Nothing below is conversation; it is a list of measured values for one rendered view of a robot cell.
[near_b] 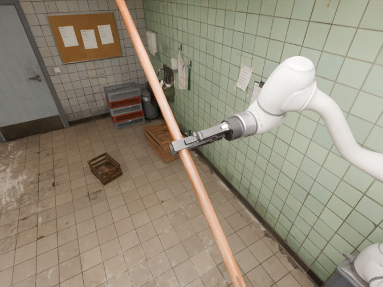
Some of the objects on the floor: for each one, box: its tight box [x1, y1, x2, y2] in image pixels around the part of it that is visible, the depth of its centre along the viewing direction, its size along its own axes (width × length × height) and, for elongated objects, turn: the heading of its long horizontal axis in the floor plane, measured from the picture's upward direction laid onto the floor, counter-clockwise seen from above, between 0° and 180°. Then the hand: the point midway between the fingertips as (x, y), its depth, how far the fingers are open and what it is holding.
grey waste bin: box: [141, 89, 160, 120], centre depth 445 cm, size 37×37×55 cm
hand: (182, 145), depth 64 cm, fingers closed on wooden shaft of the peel, 3 cm apart
